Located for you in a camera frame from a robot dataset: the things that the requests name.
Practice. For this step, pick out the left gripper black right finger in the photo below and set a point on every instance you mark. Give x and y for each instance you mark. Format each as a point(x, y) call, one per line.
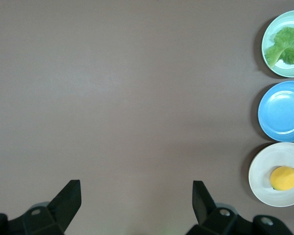
point(205, 210)

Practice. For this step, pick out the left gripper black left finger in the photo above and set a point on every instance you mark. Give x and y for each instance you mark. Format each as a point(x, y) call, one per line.
point(63, 208)

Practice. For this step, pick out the yellow lemon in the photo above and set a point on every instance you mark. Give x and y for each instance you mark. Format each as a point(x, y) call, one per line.
point(283, 178)

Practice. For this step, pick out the green lettuce leaf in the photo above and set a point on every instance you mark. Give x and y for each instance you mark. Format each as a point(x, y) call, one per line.
point(287, 46)

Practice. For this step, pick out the beige plate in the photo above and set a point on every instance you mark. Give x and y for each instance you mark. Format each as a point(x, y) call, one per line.
point(262, 176)

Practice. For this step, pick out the blue plate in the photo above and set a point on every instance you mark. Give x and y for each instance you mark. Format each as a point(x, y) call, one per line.
point(281, 110)

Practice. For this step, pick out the mint green plate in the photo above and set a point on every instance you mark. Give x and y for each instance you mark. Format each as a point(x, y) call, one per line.
point(272, 66)

